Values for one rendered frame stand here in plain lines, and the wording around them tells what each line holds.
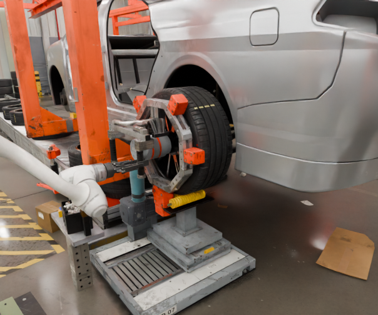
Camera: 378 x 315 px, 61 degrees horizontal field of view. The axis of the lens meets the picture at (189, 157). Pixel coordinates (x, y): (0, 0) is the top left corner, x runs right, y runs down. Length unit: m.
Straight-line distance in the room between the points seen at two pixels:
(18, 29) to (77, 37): 1.94
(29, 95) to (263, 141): 2.99
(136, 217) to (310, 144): 1.30
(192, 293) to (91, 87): 1.39
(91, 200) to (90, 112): 0.90
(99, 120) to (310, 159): 1.35
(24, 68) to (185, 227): 2.64
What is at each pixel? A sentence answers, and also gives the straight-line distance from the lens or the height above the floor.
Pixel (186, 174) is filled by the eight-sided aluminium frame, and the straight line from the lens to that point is 1.76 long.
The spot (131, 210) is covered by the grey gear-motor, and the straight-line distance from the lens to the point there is 2.24.
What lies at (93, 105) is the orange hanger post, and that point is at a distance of 2.19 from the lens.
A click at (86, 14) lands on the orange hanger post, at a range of 2.19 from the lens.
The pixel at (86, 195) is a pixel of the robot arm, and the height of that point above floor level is 0.81.
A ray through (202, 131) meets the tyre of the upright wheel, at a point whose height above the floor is 0.97.
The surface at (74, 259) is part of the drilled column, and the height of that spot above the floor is 0.23.
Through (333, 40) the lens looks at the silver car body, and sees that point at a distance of 1.42.
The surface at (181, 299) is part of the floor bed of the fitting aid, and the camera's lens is 1.93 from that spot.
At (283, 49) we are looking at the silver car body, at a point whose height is 1.37.
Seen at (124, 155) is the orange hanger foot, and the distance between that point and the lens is 2.35.
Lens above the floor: 1.34
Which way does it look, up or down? 17 degrees down
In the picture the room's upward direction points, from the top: 1 degrees counter-clockwise
